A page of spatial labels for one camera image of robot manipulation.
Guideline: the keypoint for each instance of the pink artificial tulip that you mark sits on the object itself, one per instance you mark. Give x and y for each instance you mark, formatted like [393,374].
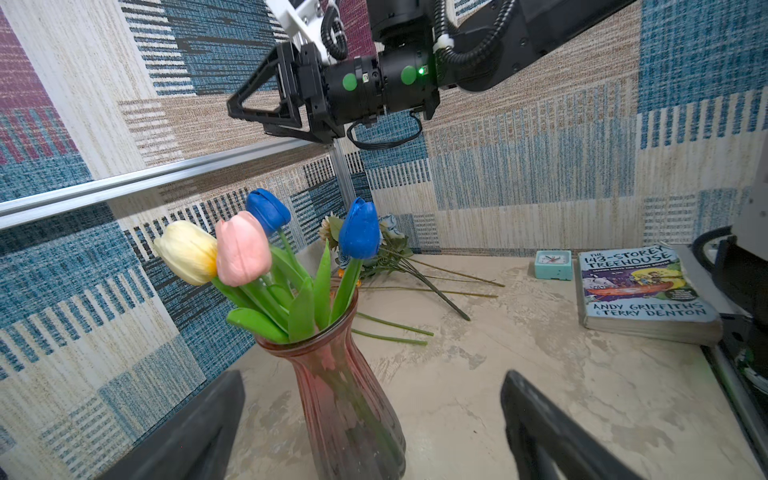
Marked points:
[243,258]

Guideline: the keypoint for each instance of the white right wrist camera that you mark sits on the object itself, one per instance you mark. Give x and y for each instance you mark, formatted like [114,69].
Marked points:
[302,22]

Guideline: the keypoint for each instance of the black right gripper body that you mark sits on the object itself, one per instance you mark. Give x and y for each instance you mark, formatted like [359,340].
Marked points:
[363,88]

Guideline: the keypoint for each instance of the yellow artificial tulip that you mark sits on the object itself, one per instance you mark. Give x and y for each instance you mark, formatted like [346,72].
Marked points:
[191,254]

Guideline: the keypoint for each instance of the dusty blue rose bunch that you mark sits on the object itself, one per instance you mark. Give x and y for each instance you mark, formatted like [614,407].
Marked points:
[393,257]

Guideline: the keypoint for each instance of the red glass vase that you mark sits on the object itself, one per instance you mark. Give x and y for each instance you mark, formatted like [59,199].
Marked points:
[353,430]

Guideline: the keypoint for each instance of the treehouse paperback book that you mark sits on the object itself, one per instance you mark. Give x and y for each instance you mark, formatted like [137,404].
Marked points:
[644,292]

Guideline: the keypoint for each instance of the small teal alarm clock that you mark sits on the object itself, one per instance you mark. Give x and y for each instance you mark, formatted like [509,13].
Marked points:
[553,265]

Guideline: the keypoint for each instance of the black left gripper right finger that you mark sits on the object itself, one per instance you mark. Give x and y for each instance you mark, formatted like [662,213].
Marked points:
[545,442]

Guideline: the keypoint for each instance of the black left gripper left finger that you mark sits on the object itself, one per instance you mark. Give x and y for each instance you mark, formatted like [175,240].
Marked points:
[196,443]

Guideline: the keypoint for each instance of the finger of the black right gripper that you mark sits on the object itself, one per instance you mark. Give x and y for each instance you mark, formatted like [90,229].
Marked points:
[283,120]

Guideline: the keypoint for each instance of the dark blue artificial tulip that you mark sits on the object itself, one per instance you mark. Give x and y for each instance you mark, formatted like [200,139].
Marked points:
[273,215]

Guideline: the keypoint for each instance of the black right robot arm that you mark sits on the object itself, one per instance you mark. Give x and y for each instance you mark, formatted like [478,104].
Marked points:
[491,45]

